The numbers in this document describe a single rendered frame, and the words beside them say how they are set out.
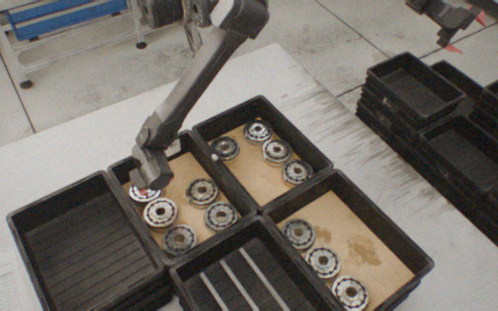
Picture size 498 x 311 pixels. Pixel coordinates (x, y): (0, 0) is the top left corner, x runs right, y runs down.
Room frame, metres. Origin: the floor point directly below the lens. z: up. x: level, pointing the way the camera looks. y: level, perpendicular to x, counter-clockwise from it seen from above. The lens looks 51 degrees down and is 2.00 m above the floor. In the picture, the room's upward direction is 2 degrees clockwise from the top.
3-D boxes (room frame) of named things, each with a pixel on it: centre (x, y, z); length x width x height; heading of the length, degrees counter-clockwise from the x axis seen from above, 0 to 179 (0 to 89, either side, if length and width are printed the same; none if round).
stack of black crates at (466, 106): (1.87, -1.13, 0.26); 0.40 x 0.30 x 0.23; 35
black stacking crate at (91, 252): (0.54, 0.44, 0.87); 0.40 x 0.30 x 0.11; 37
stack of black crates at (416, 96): (1.65, -0.80, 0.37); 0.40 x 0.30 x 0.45; 35
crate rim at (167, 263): (0.72, 0.20, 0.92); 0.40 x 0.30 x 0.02; 37
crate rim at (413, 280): (0.59, -0.28, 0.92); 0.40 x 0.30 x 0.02; 37
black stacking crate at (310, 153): (0.90, -0.03, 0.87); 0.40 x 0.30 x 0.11; 37
